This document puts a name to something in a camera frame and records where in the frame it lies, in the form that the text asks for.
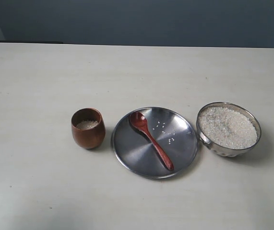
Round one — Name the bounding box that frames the brown wooden cup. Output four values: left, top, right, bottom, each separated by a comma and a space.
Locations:
71, 108, 106, 149

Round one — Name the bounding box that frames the steel bowl of rice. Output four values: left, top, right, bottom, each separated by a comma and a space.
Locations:
196, 102, 262, 158

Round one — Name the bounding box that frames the dark red wooden spoon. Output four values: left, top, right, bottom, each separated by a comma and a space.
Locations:
129, 112, 174, 171

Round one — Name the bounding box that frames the round steel plate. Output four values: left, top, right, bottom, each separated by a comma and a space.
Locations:
111, 107, 198, 179

